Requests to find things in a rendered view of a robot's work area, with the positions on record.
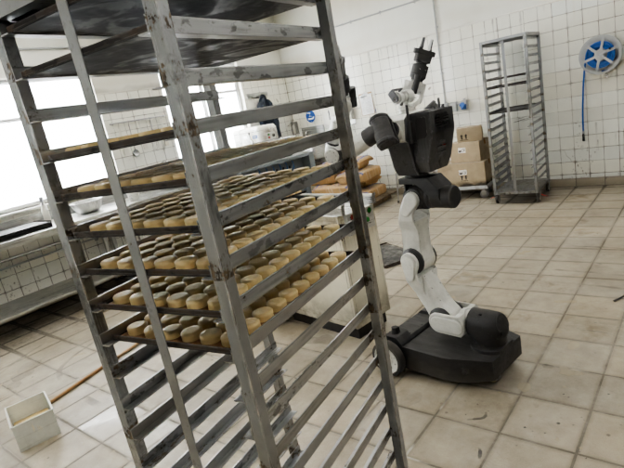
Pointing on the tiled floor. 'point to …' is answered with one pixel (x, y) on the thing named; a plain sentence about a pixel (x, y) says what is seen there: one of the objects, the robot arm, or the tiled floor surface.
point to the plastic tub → (32, 421)
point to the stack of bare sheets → (391, 254)
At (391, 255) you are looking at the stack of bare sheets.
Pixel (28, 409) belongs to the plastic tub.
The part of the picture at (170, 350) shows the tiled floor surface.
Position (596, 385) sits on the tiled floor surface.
